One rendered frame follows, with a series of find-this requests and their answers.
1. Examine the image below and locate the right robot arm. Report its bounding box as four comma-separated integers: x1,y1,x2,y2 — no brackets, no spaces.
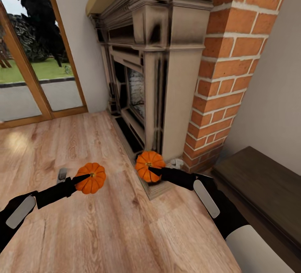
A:
148,158,295,273

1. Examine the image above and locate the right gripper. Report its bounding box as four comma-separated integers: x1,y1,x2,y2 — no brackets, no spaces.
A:
148,167,185,187

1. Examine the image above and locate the pumpkin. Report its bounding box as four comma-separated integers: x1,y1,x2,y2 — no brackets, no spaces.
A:
75,162,106,194
135,151,166,182

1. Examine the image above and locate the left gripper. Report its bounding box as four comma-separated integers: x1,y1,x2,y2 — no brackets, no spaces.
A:
48,175,90,203

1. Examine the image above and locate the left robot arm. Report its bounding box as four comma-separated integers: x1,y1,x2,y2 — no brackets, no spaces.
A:
0,167,90,253

